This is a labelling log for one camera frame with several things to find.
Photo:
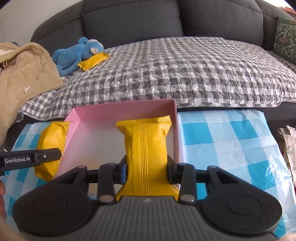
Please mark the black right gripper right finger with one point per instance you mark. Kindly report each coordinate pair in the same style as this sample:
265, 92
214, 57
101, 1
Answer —
187, 177

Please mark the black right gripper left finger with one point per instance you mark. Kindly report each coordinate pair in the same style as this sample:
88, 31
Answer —
106, 177

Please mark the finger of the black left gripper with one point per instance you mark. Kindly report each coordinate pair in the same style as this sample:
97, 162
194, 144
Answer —
29, 158

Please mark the yellow snack pack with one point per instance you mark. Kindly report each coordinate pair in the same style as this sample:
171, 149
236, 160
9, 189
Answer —
93, 61
146, 150
52, 143

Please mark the person's hand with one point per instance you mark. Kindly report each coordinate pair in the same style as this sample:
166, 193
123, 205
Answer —
2, 204

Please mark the pink cardboard box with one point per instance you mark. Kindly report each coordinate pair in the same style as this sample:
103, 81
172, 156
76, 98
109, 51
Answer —
93, 138

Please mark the beige fleece blanket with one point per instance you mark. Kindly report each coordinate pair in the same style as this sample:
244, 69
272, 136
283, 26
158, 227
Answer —
26, 72

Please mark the grey checkered quilt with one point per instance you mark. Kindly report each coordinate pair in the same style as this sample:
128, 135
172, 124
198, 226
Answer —
194, 71

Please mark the beige patterned bag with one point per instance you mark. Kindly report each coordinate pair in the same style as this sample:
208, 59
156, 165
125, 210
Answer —
288, 135

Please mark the yellow snack pack on sofa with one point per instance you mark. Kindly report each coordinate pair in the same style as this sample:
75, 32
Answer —
93, 61

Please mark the blue plush toy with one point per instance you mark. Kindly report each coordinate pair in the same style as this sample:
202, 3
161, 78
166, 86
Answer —
67, 60

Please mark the green patterned cushion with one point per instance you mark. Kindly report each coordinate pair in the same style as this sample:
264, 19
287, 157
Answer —
284, 42

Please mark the dark grey sofa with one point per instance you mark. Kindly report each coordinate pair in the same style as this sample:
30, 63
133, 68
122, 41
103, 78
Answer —
116, 23

